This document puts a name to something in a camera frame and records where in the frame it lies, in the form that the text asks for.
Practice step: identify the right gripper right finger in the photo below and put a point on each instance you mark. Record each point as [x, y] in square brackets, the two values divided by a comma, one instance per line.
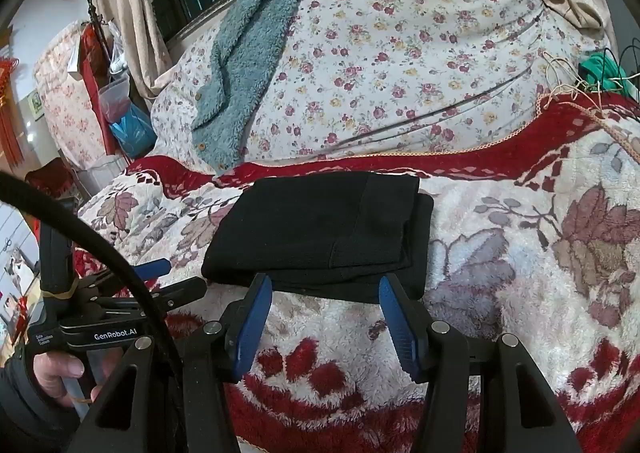
[435, 354]

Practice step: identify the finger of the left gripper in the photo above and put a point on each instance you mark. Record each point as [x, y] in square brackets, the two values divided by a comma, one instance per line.
[152, 270]
[180, 294]

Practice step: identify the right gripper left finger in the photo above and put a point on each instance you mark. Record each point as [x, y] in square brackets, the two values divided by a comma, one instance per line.
[217, 355]

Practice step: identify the black pants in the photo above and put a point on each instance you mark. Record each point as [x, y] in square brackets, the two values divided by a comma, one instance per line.
[329, 235]

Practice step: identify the person's left hand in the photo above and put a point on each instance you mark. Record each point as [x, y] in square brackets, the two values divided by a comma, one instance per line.
[51, 369]

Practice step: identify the dark jacket sleeve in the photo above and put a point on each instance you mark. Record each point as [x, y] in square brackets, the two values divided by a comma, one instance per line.
[31, 421]

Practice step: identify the blue plastic bag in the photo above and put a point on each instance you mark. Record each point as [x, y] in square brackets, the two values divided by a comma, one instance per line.
[134, 132]

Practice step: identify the red white floral blanket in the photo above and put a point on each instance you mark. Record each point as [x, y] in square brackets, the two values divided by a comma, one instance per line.
[536, 235]

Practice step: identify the clear plastic container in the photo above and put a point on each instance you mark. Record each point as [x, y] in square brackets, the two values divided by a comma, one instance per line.
[114, 99]

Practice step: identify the floral covered furniture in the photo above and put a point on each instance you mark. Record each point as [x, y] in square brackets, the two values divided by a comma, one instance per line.
[71, 121]

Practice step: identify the teal fleece jacket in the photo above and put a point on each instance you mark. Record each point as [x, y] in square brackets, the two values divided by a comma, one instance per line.
[245, 53]

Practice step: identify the beige curtain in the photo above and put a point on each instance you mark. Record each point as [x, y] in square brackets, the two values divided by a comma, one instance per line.
[146, 54]

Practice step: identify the floral quilt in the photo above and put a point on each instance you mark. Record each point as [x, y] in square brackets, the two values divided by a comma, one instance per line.
[376, 76]

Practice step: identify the green cloth item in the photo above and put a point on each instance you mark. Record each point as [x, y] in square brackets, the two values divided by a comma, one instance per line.
[602, 72]

